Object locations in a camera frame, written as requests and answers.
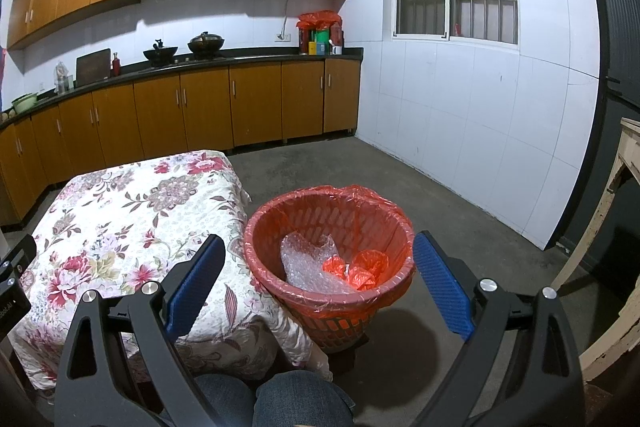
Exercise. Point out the tall red bottle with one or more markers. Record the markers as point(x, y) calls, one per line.
point(304, 41)

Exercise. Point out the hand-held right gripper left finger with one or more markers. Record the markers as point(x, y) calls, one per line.
point(192, 289)

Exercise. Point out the green pot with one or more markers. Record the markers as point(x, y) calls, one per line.
point(24, 104)

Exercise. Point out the small red plastic bag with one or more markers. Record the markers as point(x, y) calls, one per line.
point(335, 266)

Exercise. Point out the person's leg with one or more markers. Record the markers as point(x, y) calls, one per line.
point(225, 399)
point(300, 399)

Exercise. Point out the green box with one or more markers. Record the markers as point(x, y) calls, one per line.
point(322, 38)

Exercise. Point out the black wok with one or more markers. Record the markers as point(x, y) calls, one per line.
point(160, 54)

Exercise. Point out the person's left leg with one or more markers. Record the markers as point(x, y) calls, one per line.
point(225, 399)

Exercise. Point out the dark cutting board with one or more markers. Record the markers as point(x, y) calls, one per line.
point(92, 68)

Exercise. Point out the clear bubble wrap sheet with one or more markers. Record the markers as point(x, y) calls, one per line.
point(310, 264)

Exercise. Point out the dark red bottle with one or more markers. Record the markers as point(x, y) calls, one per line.
point(338, 36)

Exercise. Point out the black pot with lid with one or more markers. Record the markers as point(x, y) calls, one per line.
point(206, 44)

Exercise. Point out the person's right leg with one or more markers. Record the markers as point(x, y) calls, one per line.
point(300, 399)

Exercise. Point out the jar in clear bag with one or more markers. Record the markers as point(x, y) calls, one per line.
point(62, 79)

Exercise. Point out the white wall socket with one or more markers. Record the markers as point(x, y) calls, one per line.
point(282, 37)

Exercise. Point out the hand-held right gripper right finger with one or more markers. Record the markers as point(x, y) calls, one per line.
point(442, 284)

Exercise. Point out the dark grey door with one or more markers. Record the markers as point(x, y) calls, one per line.
point(615, 17)

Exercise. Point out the red bag over bottles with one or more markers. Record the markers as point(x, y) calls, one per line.
point(320, 19)

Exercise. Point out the black countertop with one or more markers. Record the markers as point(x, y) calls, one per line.
point(260, 56)

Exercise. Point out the red plastic basket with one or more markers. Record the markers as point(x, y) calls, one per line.
point(300, 217)

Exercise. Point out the small red bottle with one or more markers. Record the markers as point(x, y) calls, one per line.
point(116, 67)

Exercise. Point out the white painted wooden frame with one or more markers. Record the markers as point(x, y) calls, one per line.
point(617, 177)

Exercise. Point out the wooden base cabinets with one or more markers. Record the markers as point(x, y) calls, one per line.
point(200, 107)

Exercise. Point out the large red plastic bag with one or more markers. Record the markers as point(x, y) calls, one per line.
point(369, 267)

